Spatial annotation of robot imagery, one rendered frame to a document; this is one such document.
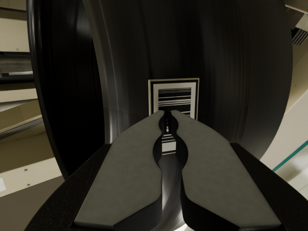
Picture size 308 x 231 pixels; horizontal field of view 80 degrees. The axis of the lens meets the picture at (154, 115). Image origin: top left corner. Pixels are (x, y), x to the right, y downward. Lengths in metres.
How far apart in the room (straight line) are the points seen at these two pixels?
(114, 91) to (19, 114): 0.73
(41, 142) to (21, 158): 0.09
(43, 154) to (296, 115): 2.83
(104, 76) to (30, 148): 0.71
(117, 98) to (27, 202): 2.88
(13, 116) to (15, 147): 0.12
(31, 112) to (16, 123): 0.06
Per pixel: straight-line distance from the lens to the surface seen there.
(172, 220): 0.24
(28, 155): 0.85
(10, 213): 3.00
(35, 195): 3.05
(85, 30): 0.67
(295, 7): 0.46
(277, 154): 3.28
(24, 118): 0.86
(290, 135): 3.13
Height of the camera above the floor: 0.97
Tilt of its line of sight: 36 degrees up
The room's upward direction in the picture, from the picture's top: 158 degrees counter-clockwise
